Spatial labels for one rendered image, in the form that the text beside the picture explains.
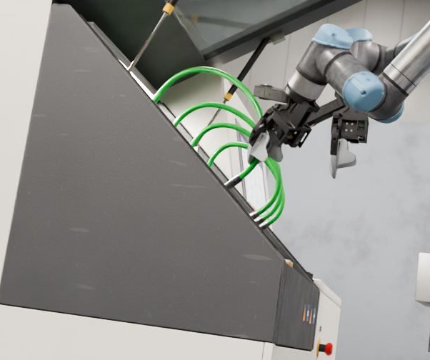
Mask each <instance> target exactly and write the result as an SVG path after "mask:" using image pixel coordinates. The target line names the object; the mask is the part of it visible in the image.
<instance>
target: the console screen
mask: <svg viewBox="0 0 430 360"><path fill-rule="evenodd" d="M235 123H236V125H238V126H241V124H240V123H239V122H238V121H237V119H236V118H235ZM241 127H242V126H241ZM236 136H237V142H241V143H245V144H249V137H247V136H246V135H244V134H243V133H241V132H239V131H236ZM238 150H239V163H240V171H241V172H242V171H243V170H245V169H246V167H247V166H248V165H249V164H248V163H247V149H243V148H241V147H238ZM241 184H242V191H243V197H244V198H245V199H246V200H247V201H248V203H249V204H250V205H251V206H252V208H253V209H254V210H255V211H257V210H258V209H260V208H261V207H262V206H263V205H265V204H266V203H267V202H266V189H265V183H264V170H263V164H262V162H261V163H260V164H257V165H256V167H255V168H254V170H253V171H252V172H251V173H250V174H249V175H248V176H246V177H245V178H244V179H243V181H241Z"/></svg>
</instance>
